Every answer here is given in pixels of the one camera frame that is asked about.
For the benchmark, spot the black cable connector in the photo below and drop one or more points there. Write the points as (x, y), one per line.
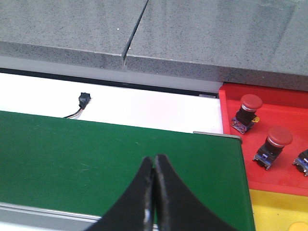
(84, 99)

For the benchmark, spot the grey stone counter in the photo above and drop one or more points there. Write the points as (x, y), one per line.
(184, 44)

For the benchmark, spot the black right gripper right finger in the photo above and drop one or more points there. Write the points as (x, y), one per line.
(177, 208)

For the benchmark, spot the red tray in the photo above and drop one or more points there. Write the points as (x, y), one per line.
(286, 108)

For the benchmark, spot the green conveyor belt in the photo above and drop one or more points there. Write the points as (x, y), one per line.
(83, 167)

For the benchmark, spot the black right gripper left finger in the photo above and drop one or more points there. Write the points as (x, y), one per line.
(133, 211)

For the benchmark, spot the red push button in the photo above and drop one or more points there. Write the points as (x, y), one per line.
(278, 137)
(301, 162)
(245, 118)

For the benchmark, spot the aluminium conveyor frame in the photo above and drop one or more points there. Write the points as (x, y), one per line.
(64, 220)

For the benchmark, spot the yellow tray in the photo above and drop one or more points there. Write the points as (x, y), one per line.
(277, 211)

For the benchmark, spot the yellow push button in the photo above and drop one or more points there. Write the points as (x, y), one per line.
(298, 226)

